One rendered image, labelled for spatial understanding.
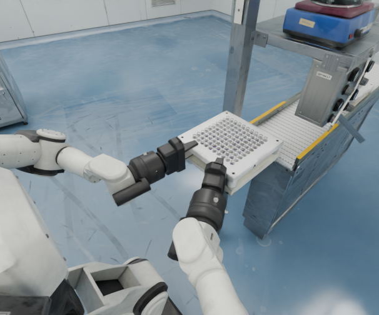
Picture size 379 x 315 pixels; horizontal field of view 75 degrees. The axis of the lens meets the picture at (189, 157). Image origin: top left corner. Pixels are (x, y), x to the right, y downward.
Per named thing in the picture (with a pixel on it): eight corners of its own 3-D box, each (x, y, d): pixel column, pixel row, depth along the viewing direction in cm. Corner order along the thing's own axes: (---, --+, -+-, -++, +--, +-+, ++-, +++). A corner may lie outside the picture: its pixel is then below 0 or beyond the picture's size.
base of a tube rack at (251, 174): (224, 125, 96) (224, 120, 94) (279, 157, 82) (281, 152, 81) (176, 153, 83) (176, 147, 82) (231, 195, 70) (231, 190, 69)
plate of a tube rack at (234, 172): (225, 114, 92) (226, 109, 91) (282, 145, 79) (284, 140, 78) (175, 141, 80) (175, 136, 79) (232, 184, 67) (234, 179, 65)
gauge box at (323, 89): (322, 128, 81) (349, 69, 67) (293, 115, 87) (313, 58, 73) (350, 105, 92) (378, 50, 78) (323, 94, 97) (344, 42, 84)
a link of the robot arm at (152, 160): (170, 128, 73) (133, 144, 69) (187, 145, 67) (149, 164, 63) (172, 159, 82) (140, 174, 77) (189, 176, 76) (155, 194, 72)
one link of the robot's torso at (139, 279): (157, 314, 93) (25, 382, 54) (132, 278, 102) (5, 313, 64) (179, 283, 91) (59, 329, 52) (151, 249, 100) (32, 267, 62)
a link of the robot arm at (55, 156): (96, 185, 75) (55, 164, 82) (105, 154, 73) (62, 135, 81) (66, 190, 65) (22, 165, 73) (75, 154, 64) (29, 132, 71)
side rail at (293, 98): (243, 134, 112) (244, 128, 110) (241, 132, 113) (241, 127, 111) (359, 59, 177) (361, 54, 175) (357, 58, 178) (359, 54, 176)
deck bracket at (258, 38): (260, 49, 81) (262, 35, 78) (248, 45, 84) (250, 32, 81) (265, 47, 83) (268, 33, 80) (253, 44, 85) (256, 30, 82)
